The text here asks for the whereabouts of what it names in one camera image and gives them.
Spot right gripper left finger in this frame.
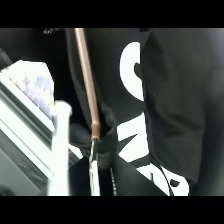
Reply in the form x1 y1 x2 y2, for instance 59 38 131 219
68 159 92 197

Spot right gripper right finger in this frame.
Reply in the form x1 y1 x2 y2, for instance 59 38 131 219
99 154 168 197

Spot black shirt striped sleeves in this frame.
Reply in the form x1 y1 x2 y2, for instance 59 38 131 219
0 28 224 197

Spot silver frame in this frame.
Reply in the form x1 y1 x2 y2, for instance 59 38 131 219
0 71 73 197

